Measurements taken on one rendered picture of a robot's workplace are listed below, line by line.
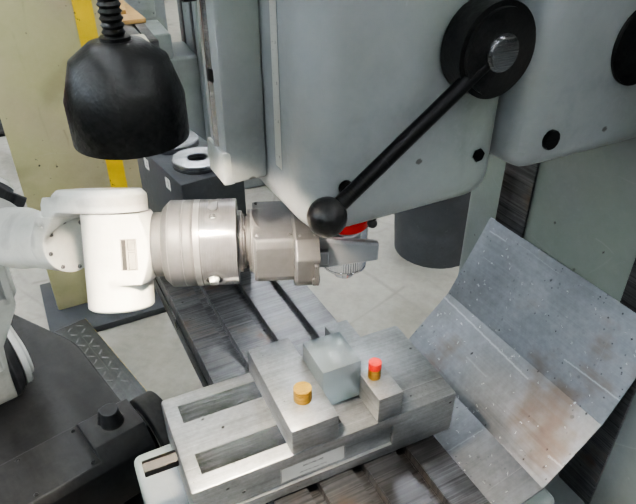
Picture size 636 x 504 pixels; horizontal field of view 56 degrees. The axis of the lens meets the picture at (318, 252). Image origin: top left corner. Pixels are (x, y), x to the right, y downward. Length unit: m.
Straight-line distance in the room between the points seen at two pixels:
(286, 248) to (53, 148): 1.82
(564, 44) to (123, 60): 0.33
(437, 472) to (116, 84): 0.62
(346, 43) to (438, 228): 2.27
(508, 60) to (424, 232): 2.24
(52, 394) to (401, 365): 0.90
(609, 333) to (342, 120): 0.55
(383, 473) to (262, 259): 0.35
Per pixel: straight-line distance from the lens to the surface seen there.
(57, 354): 1.60
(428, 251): 2.74
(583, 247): 0.90
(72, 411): 1.45
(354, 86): 0.44
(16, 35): 2.23
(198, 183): 1.05
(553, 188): 0.91
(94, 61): 0.37
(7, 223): 0.75
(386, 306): 2.54
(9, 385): 1.38
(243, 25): 0.48
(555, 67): 0.53
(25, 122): 2.30
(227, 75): 0.48
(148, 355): 2.39
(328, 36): 0.42
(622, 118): 0.63
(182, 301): 1.07
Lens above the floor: 1.57
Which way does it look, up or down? 33 degrees down
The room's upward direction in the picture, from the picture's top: straight up
